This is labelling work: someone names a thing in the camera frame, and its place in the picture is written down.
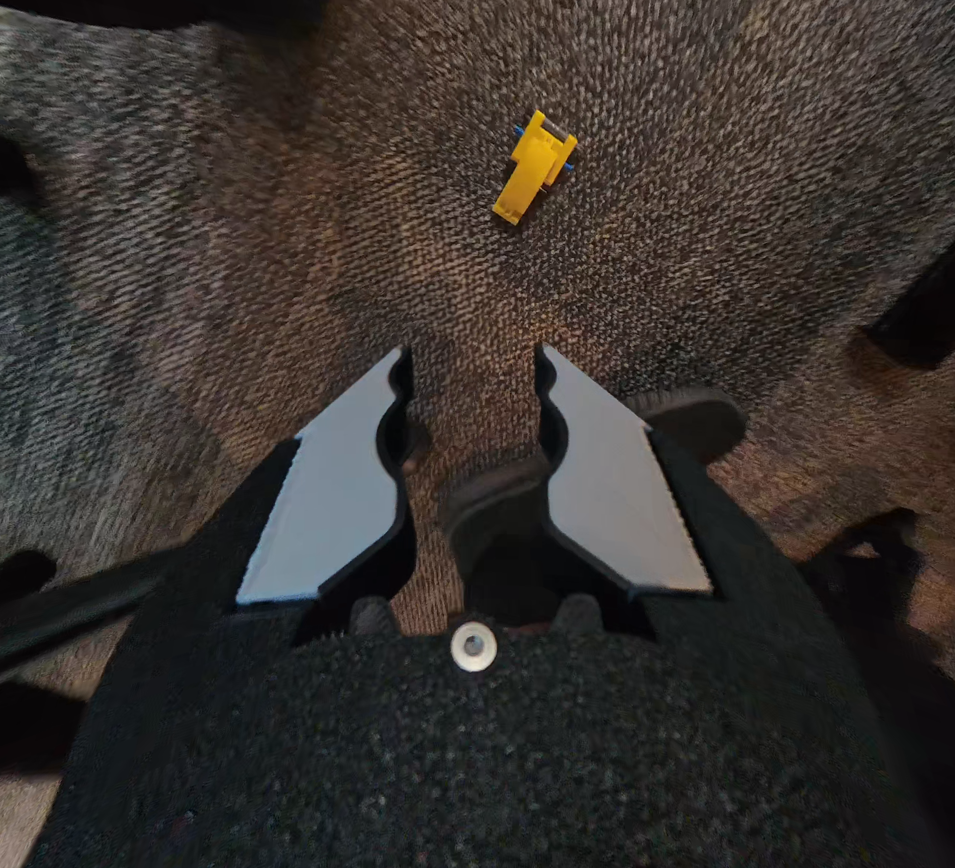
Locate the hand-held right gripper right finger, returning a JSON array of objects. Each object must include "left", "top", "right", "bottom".
[{"left": 532, "top": 342, "right": 714, "bottom": 627}]

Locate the yellow brick panel piece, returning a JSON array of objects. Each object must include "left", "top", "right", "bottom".
[{"left": 493, "top": 110, "right": 578, "bottom": 224}]

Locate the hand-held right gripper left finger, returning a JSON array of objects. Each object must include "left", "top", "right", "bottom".
[{"left": 236, "top": 346, "right": 419, "bottom": 627}]

